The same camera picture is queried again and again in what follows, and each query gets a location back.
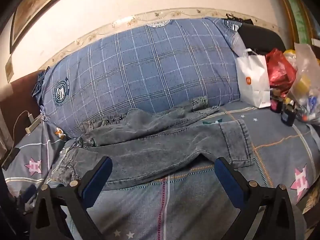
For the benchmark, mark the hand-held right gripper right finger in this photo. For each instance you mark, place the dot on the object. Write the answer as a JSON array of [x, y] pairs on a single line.
[[226, 182]]

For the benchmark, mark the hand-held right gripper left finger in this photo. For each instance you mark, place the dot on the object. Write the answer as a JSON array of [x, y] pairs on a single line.
[[97, 180]]

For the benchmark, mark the grey denim pants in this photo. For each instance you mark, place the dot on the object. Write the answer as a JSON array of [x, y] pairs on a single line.
[[155, 145]]

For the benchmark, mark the white power strip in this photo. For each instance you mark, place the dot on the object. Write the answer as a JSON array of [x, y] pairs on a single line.
[[33, 125]]

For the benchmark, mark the black phone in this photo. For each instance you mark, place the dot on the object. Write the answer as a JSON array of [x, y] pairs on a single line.
[[10, 158]]

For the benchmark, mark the dark small bottle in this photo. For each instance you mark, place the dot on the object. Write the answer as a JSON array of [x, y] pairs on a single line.
[[288, 115], [276, 103]]

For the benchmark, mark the white paper bag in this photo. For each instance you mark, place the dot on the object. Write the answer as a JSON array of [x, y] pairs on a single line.
[[252, 80]]

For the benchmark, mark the brown wooden headboard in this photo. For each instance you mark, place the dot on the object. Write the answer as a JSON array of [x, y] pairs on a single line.
[[22, 97]]

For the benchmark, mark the blue plaid pillow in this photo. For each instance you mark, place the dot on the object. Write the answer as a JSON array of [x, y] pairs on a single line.
[[140, 67]]

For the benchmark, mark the red plastic bag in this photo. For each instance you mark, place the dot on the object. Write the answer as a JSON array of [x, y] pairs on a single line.
[[280, 72]]

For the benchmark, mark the clear plastic bag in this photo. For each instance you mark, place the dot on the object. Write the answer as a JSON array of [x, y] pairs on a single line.
[[306, 80]]

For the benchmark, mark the yellow plastic bag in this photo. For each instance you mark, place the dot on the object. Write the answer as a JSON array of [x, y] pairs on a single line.
[[288, 55]]

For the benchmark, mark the black chair back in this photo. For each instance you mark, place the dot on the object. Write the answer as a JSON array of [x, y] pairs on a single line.
[[262, 37]]

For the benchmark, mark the large framed picture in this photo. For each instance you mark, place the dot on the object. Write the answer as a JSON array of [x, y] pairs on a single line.
[[32, 7]]

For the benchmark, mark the small wall picture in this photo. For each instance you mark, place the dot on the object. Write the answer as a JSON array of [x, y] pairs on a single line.
[[9, 70]]

